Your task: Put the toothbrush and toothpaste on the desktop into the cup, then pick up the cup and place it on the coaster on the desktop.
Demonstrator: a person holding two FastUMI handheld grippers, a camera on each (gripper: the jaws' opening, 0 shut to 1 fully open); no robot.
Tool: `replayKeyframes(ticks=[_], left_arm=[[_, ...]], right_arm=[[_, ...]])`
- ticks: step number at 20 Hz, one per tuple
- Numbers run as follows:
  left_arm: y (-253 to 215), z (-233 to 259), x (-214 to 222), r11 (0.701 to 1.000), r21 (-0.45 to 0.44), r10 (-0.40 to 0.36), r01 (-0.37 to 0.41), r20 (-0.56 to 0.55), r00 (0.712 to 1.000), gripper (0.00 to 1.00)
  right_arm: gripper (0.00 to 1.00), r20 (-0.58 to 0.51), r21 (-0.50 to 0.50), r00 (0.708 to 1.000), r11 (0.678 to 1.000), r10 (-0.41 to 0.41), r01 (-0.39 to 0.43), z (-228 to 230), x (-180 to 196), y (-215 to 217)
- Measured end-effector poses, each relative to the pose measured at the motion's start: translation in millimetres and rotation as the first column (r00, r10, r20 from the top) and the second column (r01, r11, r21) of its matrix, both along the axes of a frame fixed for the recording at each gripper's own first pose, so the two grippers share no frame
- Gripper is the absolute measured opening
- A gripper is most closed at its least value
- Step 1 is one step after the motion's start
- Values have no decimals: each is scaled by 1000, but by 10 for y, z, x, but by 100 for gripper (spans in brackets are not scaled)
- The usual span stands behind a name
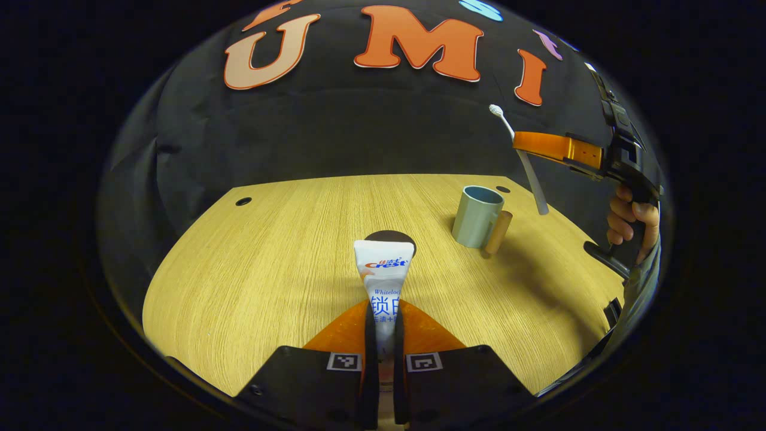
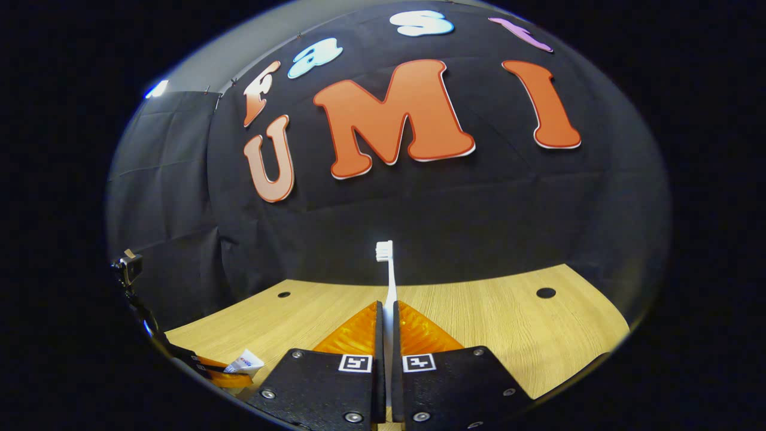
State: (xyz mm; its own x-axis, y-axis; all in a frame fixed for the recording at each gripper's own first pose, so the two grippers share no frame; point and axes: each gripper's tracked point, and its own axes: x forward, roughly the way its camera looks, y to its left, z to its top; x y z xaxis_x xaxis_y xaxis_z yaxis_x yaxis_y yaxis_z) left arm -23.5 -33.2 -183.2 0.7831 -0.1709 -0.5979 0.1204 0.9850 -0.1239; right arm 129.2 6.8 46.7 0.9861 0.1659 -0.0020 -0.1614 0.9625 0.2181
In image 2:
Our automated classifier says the white toothbrush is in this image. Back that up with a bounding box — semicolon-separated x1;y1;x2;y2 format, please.
375;240;398;414

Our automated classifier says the white toothpaste tube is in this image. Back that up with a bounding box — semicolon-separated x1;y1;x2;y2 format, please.
224;349;265;379

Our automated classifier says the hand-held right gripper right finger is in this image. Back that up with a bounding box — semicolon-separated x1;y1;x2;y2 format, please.
392;301;533;431

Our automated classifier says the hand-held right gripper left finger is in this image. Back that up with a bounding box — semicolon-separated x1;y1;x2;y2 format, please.
247;301;387;431

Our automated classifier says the black backdrop cloth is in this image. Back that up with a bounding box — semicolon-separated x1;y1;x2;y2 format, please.
107;0;671;336

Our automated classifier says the wooden desktop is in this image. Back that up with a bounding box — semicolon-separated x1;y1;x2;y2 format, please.
165;263;631;431

